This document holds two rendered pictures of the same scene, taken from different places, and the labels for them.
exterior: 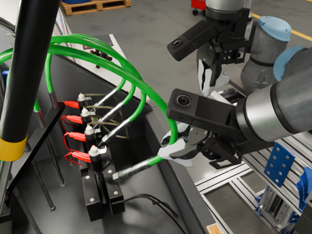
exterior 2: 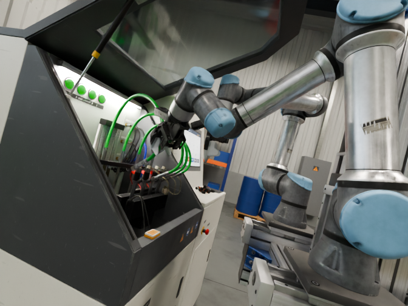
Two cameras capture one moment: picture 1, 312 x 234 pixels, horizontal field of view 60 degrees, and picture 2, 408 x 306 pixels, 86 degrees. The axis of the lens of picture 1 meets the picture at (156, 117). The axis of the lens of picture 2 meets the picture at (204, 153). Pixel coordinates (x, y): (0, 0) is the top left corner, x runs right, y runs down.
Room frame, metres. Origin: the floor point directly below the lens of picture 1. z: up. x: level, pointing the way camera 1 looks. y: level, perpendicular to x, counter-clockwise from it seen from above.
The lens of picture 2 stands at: (-0.18, -0.63, 1.24)
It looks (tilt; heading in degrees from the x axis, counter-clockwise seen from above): 1 degrees up; 35
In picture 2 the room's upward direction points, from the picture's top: 15 degrees clockwise
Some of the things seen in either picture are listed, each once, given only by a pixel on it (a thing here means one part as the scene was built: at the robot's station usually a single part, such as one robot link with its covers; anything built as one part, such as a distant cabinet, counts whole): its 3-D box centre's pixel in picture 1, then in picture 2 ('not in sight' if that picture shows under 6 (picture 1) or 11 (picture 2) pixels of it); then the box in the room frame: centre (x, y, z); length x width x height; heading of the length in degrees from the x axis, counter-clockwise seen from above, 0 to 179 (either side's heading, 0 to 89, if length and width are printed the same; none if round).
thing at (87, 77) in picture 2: not in sight; (110, 90); (0.37, 0.40, 1.43); 0.54 x 0.03 x 0.02; 19
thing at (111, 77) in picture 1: (105, 66); (203, 194); (1.17, 0.24, 0.96); 0.70 x 0.22 x 0.03; 19
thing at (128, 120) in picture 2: not in sight; (127, 141); (0.60, 0.48, 1.20); 0.13 x 0.03 x 0.31; 19
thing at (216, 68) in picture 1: (213, 67); (209, 139); (0.53, -0.13, 1.31); 0.05 x 0.02 x 0.09; 20
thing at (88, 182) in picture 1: (97, 170); (141, 208); (0.57, 0.19, 0.91); 0.34 x 0.10 x 0.15; 19
